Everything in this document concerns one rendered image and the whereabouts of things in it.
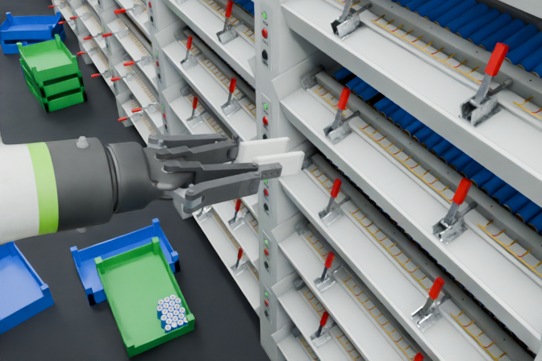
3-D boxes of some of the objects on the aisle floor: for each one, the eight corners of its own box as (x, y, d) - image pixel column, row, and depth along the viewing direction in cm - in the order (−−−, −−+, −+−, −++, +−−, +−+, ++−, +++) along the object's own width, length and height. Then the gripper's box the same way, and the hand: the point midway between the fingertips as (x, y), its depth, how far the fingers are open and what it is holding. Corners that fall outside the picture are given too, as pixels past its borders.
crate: (194, 329, 169) (195, 318, 163) (128, 358, 162) (127, 347, 155) (158, 248, 185) (157, 235, 178) (96, 271, 177) (93, 259, 171)
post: (182, 219, 208) (100, -438, 107) (173, 205, 215) (87, -427, 114) (231, 201, 216) (198, -426, 115) (221, 188, 222) (181, -417, 122)
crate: (89, 306, 176) (85, 289, 171) (74, 264, 190) (69, 247, 186) (181, 271, 188) (178, 255, 183) (160, 234, 202) (156, 217, 197)
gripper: (86, 169, 68) (260, 148, 79) (126, 254, 56) (321, 215, 68) (88, 114, 64) (269, 100, 76) (130, 192, 53) (335, 163, 64)
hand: (271, 158), depth 70 cm, fingers open, 3 cm apart
